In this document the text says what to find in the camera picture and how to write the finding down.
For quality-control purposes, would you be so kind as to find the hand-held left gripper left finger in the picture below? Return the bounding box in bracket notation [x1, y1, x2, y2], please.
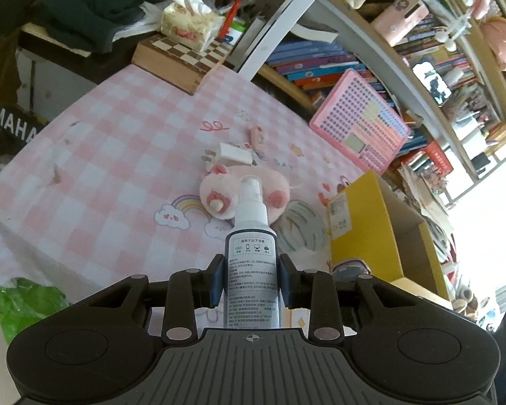
[78, 253, 225, 345]

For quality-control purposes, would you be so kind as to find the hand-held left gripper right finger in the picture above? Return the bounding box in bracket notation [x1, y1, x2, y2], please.
[279, 253, 423, 342]

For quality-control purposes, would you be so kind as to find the white spray bottle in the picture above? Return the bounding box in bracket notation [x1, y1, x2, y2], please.
[223, 176, 285, 330]

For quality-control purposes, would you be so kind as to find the yellow cardboard box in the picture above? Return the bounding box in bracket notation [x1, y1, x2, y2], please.
[327, 171, 453, 304]

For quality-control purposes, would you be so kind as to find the large white charger block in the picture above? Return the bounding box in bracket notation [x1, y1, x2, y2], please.
[201, 142, 254, 168]

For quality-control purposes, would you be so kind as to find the grey striped fluffy plush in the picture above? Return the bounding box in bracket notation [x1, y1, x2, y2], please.
[274, 200, 331, 259]

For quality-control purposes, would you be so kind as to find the pink plush toy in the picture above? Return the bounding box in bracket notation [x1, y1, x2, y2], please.
[199, 165, 291, 222]

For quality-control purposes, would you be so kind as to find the pink checked tablecloth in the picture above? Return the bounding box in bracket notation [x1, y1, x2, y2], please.
[0, 65, 365, 338]

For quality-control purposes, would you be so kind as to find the wooden bookshelf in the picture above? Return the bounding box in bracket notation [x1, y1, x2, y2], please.
[253, 0, 506, 220]

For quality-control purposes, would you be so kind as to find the pink learning tablet board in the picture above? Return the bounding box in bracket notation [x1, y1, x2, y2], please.
[309, 69, 410, 174]

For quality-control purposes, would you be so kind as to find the green plastic bag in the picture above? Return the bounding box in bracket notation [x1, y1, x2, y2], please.
[0, 278, 71, 345]

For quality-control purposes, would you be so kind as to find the row of colourful books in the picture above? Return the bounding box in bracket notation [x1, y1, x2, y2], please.
[265, 39, 405, 110]

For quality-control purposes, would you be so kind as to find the wooden chess board box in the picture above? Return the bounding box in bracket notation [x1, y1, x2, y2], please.
[132, 34, 232, 96]

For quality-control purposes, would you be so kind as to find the white canister with green lid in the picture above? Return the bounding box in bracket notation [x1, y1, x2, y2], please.
[225, 19, 249, 48]

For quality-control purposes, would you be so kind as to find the floral tissue pack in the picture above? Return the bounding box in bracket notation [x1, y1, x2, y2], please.
[160, 0, 224, 53]

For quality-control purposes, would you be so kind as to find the black keyboard bag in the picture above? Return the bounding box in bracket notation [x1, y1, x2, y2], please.
[0, 88, 48, 145]

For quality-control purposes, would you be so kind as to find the pink plush on shelf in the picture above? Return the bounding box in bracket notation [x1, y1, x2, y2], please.
[480, 16, 506, 72]

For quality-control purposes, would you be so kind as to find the red bottle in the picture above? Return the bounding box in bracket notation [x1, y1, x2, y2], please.
[218, 0, 249, 39]

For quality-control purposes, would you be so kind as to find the dark wooden bench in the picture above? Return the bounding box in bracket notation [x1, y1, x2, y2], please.
[19, 23, 136, 86]

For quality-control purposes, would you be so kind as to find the pink case with slot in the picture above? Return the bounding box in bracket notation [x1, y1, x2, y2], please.
[371, 0, 431, 47]

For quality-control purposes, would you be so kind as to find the dark green garment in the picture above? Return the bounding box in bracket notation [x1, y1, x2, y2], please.
[42, 0, 166, 53]

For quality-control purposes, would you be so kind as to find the white shelf post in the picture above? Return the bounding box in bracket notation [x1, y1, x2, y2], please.
[238, 0, 318, 79]

